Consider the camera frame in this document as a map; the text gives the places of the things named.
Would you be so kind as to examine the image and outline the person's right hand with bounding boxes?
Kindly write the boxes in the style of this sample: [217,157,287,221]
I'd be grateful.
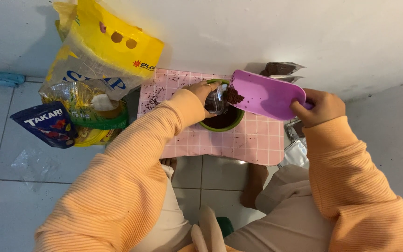
[290,88,346,129]

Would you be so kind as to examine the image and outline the person's left hand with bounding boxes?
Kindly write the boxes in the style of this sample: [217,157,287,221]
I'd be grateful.
[181,81,220,119]

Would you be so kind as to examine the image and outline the clear plastic cup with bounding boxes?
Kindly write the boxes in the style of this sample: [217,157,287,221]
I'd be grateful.
[204,85,231,115]

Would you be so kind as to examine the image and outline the purple plastic scoop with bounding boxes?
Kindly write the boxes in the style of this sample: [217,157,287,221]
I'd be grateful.
[229,69,315,122]

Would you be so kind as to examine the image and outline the clump of brown soil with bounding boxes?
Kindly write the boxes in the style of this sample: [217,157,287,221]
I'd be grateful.
[224,86,245,105]

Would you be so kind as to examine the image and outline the dark soil in pot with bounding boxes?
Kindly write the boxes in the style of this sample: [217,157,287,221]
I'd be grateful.
[203,105,240,129]

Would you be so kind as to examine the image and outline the green plant pot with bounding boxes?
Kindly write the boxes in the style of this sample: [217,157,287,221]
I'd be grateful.
[199,79,246,133]

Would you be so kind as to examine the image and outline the silver plastic bag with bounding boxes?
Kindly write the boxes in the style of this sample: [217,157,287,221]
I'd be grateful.
[279,118,310,169]

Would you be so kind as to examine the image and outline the brown soil bag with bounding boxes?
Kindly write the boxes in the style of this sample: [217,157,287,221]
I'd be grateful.
[259,62,306,84]

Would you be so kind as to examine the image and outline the pink tiled low table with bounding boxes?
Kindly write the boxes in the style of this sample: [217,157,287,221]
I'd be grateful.
[137,68,285,166]

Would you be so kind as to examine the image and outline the person's left foot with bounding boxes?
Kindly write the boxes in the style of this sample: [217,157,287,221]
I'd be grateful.
[159,157,178,181]

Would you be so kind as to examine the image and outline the person's foot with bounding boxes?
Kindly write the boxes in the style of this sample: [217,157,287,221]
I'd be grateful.
[240,162,269,210]
[159,157,178,181]

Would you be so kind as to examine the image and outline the person's right foot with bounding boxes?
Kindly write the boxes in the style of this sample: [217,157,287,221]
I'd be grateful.
[240,162,269,210]

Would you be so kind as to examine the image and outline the yellow rice sack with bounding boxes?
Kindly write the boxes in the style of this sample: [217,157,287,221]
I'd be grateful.
[38,0,165,147]

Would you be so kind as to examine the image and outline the person's right leg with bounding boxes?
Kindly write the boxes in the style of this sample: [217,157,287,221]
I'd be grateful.
[222,164,336,252]

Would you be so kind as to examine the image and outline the person's leg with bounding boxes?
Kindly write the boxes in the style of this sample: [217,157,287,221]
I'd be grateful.
[130,164,194,252]
[222,164,336,252]

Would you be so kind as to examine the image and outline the person's left leg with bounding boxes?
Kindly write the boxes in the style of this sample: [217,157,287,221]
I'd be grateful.
[130,164,194,252]

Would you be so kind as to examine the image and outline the dark green object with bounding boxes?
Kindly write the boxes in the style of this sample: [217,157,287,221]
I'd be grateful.
[216,217,234,238]

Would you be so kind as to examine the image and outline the blue fish food packet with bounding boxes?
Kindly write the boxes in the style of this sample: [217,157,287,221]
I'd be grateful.
[10,101,79,150]

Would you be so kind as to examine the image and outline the clear plastic wrapper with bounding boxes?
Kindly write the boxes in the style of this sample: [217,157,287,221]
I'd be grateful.
[10,148,61,192]

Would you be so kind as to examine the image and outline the light blue cloth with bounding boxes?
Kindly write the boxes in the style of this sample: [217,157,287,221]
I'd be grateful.
[0,71,26,88]

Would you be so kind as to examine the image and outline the beige drawstrings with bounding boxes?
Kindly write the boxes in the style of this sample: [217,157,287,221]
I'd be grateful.
[191,205,227,252]

